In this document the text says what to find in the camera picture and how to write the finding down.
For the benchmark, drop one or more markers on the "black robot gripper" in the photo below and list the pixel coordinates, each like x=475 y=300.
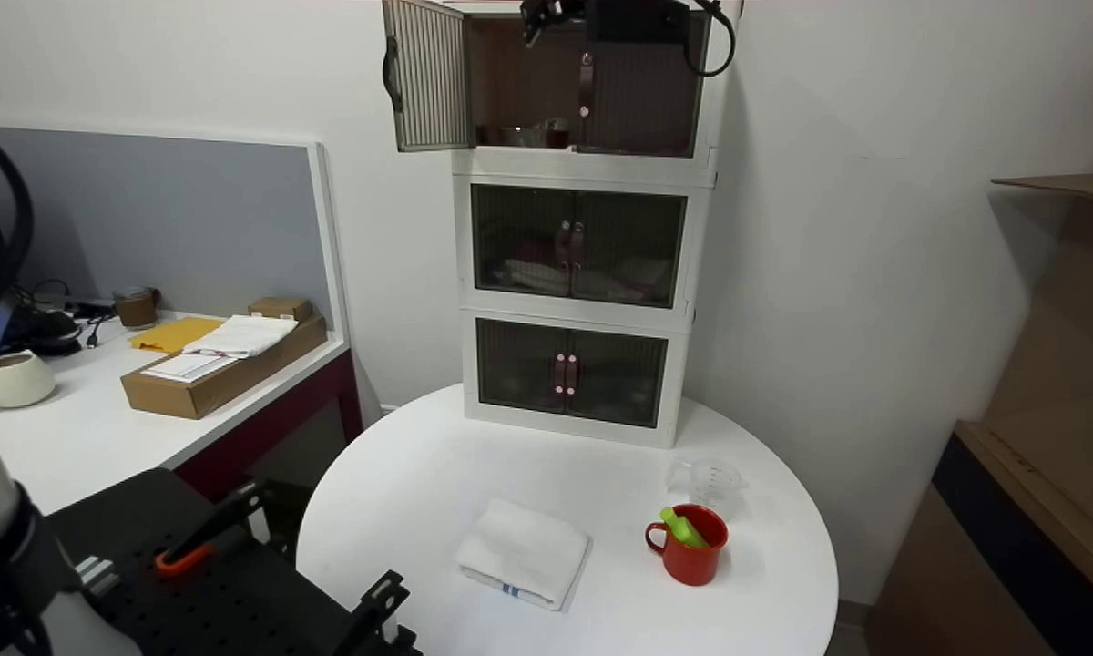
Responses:
x=608 y=21

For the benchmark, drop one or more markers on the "white three-tier storage cabinet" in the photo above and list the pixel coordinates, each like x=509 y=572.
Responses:
x=576 y=267

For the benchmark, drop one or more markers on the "white papers on box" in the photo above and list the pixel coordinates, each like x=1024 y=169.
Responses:
x=234 y=339

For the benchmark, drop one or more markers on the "white desk with partition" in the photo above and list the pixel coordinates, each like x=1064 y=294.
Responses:
x=216 y=228

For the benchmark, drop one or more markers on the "clear plastic cup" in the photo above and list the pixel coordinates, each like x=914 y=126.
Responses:
x=703 y=483

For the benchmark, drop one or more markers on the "brown paper cup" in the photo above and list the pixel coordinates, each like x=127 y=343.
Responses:
x=137 y=309

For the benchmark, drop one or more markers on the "yellow padded envelope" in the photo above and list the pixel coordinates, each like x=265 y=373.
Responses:
x=172 y=334

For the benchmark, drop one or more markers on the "long brown cardboard box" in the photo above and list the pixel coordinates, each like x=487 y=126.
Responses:
x=209 y=375

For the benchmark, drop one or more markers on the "green object in mug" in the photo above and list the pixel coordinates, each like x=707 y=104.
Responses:
x=684 y=530

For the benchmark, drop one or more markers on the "white folded cloth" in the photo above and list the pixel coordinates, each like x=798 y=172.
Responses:
x=521 y=550

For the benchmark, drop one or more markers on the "white round table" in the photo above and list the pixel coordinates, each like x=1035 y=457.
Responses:
x=409 y=486

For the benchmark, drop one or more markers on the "black orange clamp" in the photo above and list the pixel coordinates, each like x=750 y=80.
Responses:
x=238 y=524

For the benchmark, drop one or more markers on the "red mug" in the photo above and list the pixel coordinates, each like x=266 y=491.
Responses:
x=684 y=564

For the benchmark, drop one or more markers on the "cream ceramic mug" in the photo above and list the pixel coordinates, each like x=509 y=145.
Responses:
x=24 y=379

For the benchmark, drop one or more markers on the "stacked cardboard boxes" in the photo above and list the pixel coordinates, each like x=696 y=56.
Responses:
x=998 y=550

